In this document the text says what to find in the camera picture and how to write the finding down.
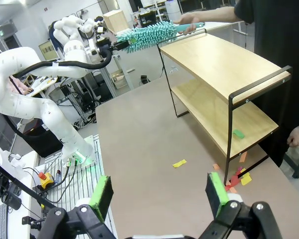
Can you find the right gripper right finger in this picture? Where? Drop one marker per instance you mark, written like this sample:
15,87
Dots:
219,194

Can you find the person's right forearm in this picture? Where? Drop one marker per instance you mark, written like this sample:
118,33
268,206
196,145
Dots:
219,15

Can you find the person's right hand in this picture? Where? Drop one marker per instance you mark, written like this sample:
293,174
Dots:
192,18

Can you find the grooved aluminium mounting plate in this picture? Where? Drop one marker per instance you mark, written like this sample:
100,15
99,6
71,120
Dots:
94,171

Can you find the light wooden box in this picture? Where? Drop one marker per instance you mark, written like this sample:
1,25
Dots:
117,21

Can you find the orange paper scrap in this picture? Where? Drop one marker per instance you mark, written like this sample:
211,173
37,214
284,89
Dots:
231,189
243,156
216,166

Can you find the white desk with keyboard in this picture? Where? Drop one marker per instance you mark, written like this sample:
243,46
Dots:
17,224

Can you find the yellow paper scrap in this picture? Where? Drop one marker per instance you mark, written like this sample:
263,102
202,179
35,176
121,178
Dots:
243,172
179,163
246,179

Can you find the black diagonal pole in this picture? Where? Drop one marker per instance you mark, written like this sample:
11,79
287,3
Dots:
20,184

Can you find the large green paper scrap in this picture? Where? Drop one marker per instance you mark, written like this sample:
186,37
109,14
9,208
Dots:
238,133

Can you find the grey keyboard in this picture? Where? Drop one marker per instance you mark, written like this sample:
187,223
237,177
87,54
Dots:
0,221

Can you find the yellow emergency stop button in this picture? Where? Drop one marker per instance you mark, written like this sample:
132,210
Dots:
48,180

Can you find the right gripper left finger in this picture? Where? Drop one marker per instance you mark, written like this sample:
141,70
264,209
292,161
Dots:
99,199

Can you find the red paper scrap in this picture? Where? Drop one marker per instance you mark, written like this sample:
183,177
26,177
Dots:
235,179
228,184

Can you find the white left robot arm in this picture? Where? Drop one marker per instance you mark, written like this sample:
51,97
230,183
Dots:
15,104

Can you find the person in black shirt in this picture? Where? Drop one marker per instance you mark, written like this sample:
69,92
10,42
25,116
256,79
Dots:
276,62

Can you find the person's left hand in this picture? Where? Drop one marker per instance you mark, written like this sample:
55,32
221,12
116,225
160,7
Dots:
297,137

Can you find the white cylindrical air purifier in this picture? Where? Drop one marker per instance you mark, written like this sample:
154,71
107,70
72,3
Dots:
173,10

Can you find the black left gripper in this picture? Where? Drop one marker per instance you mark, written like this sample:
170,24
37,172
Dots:
103,47

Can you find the teal microfibre duster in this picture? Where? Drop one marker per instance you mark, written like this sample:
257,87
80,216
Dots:
152,37

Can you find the grey metal cabinet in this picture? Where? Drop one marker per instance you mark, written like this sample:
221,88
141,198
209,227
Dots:
5,35

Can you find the two-tier wooden shelf black frame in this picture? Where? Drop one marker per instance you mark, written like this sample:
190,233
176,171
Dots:
221,64

